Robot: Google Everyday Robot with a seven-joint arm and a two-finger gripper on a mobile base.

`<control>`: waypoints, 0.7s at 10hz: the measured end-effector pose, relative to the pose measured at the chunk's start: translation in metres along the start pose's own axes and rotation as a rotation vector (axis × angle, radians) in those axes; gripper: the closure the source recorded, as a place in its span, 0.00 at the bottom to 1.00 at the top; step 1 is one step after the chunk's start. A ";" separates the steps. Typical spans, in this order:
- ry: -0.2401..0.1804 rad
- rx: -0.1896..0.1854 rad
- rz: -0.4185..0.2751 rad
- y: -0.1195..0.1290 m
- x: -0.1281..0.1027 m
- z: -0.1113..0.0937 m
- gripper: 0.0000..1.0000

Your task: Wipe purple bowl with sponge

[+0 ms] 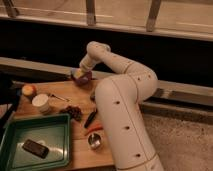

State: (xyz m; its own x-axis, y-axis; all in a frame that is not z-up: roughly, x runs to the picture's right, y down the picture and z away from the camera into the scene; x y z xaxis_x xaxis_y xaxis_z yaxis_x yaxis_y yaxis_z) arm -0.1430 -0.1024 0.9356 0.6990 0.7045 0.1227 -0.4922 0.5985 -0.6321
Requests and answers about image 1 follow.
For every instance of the dark brown rectangular block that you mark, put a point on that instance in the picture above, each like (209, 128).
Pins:
(35, 148)

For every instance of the thin metal utensil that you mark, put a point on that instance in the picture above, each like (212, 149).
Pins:
(58, 97)

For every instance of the red yellow apple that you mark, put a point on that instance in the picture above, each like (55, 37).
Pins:
(29, 90)

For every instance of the black handled knife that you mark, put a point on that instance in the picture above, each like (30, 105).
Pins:
(90, 119)

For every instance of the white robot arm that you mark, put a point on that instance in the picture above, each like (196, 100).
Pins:
(117, 99)

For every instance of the white cylindrical cup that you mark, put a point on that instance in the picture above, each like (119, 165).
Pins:
(41, 102)

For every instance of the small metal cup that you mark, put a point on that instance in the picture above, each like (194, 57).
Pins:
(94, 141)

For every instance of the orange carrot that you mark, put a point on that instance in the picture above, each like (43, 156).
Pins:
(92, 129)

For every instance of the wooden cutting board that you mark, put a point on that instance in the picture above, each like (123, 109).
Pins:
(82, 157)

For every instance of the bunch of dark grapes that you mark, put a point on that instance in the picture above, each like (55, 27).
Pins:
(74, 112)

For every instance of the green plastic tray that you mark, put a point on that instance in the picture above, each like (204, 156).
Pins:
(50, 131)

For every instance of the yellow sponge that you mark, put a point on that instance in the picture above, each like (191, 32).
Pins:
(78, 73)

